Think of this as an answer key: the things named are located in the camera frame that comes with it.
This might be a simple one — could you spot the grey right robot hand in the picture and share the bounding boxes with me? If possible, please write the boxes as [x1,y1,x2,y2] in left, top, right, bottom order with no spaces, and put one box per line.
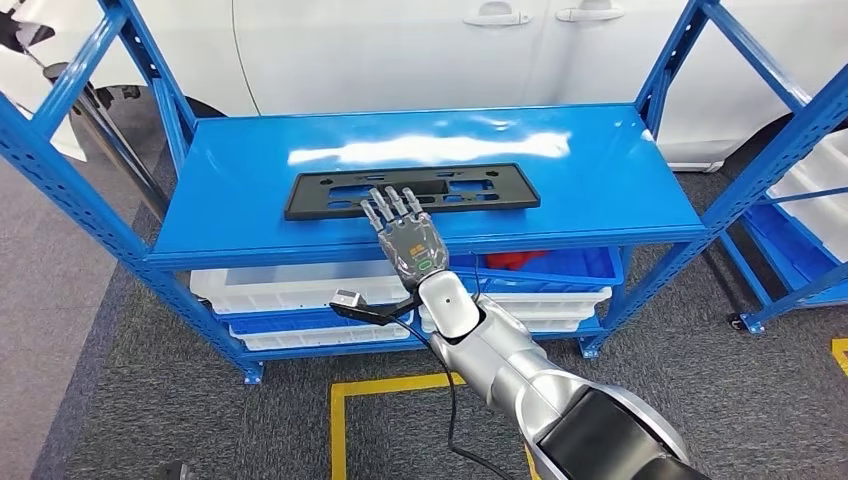
[359,186,450,293]

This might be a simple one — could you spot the black plastic plate part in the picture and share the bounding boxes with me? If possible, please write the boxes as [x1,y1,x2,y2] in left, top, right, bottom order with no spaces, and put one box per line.
[284,162,541,222]

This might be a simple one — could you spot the blue metal shelf rack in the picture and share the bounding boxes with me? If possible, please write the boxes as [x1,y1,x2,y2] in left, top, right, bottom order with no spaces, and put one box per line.
[0,0,848,387]

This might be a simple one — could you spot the red plastic part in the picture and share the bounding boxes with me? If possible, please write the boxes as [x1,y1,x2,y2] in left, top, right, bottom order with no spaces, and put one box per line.
[486,250,550,272]

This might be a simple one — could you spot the blue wheeled shelf rack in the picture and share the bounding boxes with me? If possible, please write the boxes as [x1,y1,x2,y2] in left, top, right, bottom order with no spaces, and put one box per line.
[718,119,848,335]

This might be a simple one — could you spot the white plastic bin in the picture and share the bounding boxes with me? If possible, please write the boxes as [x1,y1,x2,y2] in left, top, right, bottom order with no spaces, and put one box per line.
[190,259,412,316]
[768,178,848,263]
[788,129,848,200]
[229,321,413,352]
[476,286,614,321]
[419,311,584,335]

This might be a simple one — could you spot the white car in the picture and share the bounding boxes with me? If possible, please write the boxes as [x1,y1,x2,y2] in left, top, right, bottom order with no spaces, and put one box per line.
[0,0,848,174]

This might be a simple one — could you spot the black pole with round base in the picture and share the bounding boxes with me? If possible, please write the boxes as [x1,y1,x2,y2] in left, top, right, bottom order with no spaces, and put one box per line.
[42,62,170,217]

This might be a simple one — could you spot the white car body panel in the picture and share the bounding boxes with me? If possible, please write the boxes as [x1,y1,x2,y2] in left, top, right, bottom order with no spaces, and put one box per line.
[0,0,87,164]

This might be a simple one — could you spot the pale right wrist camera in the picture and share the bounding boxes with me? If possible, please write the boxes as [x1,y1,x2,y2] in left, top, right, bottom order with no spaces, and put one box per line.
[329,288,370,316]

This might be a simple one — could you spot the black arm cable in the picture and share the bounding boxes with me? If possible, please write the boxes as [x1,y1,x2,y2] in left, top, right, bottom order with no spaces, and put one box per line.
[387,311,515,480]

